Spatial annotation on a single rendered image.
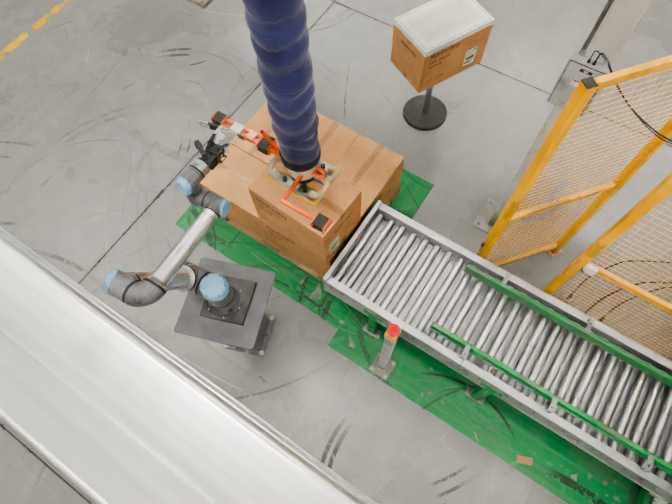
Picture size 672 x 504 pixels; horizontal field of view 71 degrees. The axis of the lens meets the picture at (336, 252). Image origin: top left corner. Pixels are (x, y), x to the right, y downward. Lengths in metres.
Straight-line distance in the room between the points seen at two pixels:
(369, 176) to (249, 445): 3.27
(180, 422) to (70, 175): 4.61
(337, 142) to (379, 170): 0.40
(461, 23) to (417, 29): 0.32
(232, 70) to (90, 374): 4.81
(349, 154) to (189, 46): 2.43
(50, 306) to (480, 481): 3.38
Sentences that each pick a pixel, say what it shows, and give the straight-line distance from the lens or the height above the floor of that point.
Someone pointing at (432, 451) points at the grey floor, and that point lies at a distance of 3.53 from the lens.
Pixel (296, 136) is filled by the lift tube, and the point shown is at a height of 1.63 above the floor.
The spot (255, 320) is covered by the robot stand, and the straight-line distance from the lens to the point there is 2.90.
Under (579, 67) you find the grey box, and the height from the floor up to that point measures 1.74.
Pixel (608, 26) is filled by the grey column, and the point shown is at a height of 1.95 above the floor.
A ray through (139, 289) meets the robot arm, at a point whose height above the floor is 1.56.
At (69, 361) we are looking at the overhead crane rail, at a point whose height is 3.21.
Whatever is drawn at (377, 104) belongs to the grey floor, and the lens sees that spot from 4.63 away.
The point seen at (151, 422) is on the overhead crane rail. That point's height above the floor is 3.21.
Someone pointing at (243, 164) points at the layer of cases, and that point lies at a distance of 3.66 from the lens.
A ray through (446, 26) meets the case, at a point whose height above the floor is 1.02.
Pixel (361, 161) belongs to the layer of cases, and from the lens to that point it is 3.57.
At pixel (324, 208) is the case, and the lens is 2.91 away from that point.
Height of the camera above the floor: 3.49
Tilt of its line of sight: 66 degrees down
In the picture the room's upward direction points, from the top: 5 degrees counter-clockwise
